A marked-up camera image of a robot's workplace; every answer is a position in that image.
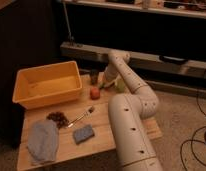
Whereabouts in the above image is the green pepper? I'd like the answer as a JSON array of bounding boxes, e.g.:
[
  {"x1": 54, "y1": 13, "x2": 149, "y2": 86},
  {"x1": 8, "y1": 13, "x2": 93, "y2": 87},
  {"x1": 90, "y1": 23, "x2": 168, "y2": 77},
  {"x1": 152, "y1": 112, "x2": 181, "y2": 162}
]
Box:
[{"x1": 98, "y1": 81, "x2": 114, "y2": 89}]

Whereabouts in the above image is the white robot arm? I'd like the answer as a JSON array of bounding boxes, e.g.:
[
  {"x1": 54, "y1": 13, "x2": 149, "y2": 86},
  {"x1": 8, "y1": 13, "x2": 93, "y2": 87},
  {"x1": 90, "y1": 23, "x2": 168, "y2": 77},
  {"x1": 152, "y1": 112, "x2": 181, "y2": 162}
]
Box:
[{"x1": 103, "y1": 50, "x2": 163, "y2": 171}]

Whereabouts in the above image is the yellow plastic tray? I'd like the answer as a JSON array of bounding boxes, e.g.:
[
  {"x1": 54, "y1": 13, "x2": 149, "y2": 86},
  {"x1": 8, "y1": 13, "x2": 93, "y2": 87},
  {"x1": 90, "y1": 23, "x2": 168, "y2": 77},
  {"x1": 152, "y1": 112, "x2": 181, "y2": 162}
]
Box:
[{"x1": 12, "y1": 61, "x2": 82, "y2": 109}]

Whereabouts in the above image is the dark small cup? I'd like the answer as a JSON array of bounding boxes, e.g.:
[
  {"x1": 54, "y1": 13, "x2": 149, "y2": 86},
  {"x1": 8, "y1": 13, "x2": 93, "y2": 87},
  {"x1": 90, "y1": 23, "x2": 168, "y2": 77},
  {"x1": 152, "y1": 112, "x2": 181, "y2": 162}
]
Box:
[{"x1": 89, "y1": 69, "x2": 99, "y2": 85}]

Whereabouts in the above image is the light green cup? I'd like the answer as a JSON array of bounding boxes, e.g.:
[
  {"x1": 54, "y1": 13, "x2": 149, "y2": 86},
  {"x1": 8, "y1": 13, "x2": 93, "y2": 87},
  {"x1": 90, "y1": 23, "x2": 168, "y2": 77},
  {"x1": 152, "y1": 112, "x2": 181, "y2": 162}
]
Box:
[{"x1": 115, "y1": 78, "x2": 126, "y2": 93}]

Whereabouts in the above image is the red tomato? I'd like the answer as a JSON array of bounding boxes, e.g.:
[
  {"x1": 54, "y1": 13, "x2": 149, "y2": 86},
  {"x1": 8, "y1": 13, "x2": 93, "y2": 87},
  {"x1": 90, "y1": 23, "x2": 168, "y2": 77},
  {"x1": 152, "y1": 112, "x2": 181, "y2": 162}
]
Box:
[{"x1": 90, "y1": 87, "x2": 100, "y2": 100}]

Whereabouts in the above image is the metal vertical pole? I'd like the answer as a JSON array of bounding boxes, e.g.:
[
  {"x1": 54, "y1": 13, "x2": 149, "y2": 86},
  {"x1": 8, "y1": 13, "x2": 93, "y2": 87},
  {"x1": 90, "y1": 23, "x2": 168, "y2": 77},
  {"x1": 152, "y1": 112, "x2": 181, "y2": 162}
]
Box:
[{"x1": 62, "y1": 0, "x2": 74, "y2": 45}]

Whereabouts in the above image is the wooden table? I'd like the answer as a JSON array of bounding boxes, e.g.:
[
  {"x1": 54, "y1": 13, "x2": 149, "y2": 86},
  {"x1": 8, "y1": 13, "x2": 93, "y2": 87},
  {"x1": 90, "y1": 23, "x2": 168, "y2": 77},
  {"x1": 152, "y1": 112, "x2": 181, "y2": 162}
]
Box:
[{"x1": 16, "y1": 68, "x2": 163, "y2": 171}]

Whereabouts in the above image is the dark grape bunch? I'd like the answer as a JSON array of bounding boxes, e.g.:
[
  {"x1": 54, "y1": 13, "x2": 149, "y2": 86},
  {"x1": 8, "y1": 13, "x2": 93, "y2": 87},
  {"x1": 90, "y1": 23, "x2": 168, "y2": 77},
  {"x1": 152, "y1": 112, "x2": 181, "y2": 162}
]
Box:
[{"x1": 47, "y1": 112, "x2": 69, "y2": 129}]

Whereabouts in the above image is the blue sponge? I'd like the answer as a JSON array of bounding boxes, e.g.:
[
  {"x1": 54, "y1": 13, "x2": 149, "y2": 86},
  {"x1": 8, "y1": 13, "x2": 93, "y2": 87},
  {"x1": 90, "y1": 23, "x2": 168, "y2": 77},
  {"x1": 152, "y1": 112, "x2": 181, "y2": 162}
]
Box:
[{"x1": 73, "y1": 125, "x2": 95, "y2": 144}]

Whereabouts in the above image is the blue grey cloth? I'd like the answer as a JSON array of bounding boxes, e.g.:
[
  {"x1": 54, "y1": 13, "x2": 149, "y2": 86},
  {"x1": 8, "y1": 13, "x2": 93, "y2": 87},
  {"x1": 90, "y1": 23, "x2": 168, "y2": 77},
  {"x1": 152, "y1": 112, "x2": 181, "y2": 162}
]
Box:
[{"x1": 27, "y1": 120, "x2": 59, "y2": 165}]

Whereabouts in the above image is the brush with metal handle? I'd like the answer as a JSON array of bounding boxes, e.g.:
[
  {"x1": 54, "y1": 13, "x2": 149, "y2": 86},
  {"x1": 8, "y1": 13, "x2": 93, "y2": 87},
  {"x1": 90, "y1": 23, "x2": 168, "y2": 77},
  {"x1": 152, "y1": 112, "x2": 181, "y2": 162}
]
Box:
[{"x1": 67, "y1": 106, "x2": 95, "y2": 128}]

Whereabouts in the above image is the metal shelf rail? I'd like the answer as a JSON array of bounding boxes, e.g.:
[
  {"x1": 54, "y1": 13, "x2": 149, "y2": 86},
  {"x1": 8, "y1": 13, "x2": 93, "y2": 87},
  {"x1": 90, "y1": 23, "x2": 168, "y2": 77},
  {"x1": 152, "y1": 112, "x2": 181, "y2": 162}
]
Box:
[{"x1": 60, "y1": 42, "x2": 206, "y2": 79}]

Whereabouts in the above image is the black cable on floor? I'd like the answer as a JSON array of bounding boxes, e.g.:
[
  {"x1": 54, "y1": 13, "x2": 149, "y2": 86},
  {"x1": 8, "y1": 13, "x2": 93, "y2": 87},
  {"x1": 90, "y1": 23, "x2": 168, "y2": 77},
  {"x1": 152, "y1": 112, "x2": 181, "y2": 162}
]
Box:
[{"x1": 179, "y1": 63, "x2": 206, "y2": 171}]

